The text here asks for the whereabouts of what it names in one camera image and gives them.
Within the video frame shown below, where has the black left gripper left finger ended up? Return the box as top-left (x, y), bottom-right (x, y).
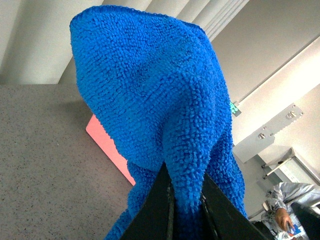
top-left (121, 164), bottom-right (175, 240)

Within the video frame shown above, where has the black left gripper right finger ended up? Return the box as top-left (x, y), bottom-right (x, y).
top-left (200, 173), bottom-right (266, 240)

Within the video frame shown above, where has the blue microfiber cloth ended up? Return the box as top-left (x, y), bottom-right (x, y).
top-left (69, 4), bottom-right (248, 240)

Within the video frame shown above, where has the person in grey jacket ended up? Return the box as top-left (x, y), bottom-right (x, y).
top-left (261, 182), bottom-right (320, 240)

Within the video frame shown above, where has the green exit sign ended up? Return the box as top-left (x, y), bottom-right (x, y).
top-left (229, 102), bottom-right (242, 117)

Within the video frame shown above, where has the pink plastic box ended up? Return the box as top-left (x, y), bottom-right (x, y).
top-left (85, 114), bottom-right (136, 186)

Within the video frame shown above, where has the grey metal ceiling bracket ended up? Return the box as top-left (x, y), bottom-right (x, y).
top-left (233, 103), bottom-right (304, 163)

